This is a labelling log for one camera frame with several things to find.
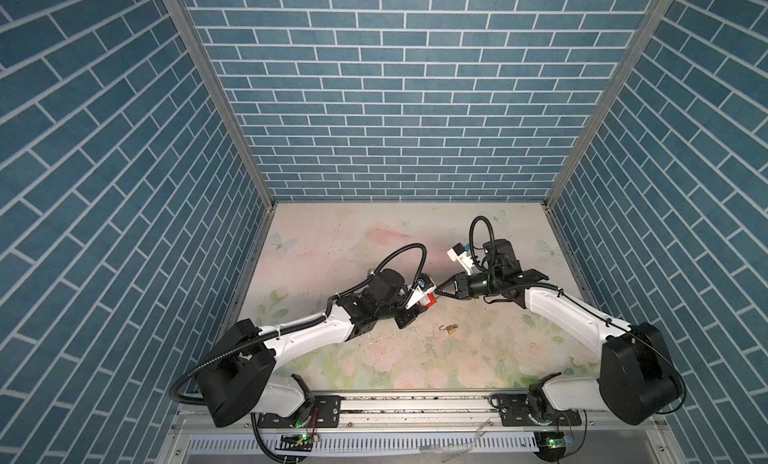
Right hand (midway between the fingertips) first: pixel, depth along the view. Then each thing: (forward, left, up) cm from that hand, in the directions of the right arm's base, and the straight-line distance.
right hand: (435, 288), depth 79 cm
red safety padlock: (-2, +1, -2) cm, 3 cm away
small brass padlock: (-4, -6, -17) cm, 18 cm away
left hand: (-2, +3, -5) cm, 6 cm away
